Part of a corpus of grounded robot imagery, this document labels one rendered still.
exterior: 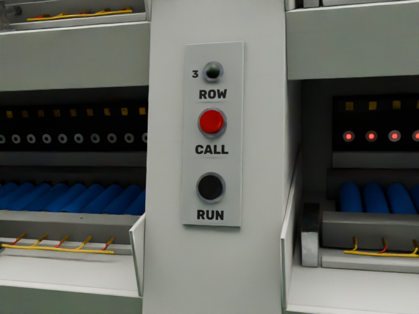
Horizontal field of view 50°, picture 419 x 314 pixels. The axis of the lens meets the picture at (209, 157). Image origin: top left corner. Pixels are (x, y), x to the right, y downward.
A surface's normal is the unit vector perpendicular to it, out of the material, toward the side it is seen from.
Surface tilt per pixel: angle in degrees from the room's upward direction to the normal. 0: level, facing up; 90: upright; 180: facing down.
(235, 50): 90
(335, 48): 113
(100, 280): 22
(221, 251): 90
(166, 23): 90
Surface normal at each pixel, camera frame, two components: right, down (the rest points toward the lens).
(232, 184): -0.25, -0.07
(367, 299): -0.07, -0.95
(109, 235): -0.24, 0.33
